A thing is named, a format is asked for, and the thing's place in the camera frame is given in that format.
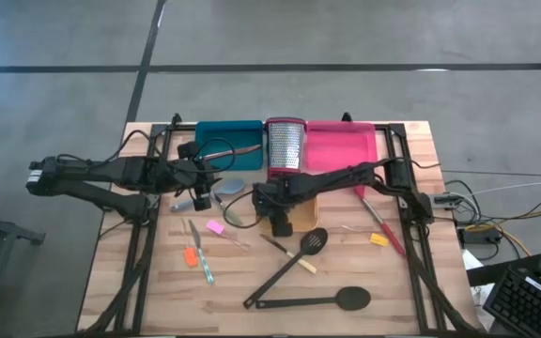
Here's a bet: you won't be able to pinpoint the black aluminium mounting frame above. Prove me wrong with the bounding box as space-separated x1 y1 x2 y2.
80 112 476 335

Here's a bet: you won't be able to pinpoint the brown-handled knife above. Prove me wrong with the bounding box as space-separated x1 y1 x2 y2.
201 144 263 163

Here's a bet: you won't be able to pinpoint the black power strip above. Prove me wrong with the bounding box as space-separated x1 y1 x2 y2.
456 224 504 246

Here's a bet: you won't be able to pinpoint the cream-handled knife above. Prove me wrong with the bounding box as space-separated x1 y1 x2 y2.
258 233 318 275

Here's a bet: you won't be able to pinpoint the yellow-headed clear pick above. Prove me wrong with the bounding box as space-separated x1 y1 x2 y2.
340 223 391 249

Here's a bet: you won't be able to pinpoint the black metal stand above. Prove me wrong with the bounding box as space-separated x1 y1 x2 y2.
0 202 46 338

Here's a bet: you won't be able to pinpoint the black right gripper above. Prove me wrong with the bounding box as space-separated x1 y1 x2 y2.
251 180 300 238

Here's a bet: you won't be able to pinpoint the yellow cable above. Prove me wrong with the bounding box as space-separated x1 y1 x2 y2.
465 203 541 257

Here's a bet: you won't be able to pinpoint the black side desk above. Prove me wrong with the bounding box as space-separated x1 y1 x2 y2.
466 253 541 287

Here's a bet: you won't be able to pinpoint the green-handled knife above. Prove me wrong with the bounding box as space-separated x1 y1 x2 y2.
212 192 244 227

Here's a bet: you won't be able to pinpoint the white cable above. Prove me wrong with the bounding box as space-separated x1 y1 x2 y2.
467 179 541 197

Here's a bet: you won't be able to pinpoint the black keyboard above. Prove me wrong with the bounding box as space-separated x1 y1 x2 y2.
482 266 541 338

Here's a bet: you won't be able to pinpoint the teal patterned handle knife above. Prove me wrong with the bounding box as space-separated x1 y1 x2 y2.
187 219 216 286

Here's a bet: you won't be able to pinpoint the red utensil handle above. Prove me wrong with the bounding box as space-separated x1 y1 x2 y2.
352 185 407 257

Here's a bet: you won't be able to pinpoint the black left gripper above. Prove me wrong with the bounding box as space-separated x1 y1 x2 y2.
160 140 223 212

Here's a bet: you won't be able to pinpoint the yellow plastic bin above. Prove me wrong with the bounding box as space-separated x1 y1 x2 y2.
256 194 321 234

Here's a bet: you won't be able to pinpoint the pink plastic bin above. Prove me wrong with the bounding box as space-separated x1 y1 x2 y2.
304 119 379 174

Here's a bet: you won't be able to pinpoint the white paper sheets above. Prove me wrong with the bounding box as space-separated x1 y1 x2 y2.
461 248 495 332

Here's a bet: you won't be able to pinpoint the black slotted spatula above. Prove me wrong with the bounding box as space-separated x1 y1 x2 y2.
242 227 330 310

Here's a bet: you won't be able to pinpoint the teal plastic bin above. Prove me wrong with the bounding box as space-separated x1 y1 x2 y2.
193 119 265 172

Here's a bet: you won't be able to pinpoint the black solid spoon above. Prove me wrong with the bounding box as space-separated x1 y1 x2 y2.
255 285 372 312

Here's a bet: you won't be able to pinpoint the red box grater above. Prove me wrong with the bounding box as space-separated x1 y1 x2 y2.
264 116 307 180

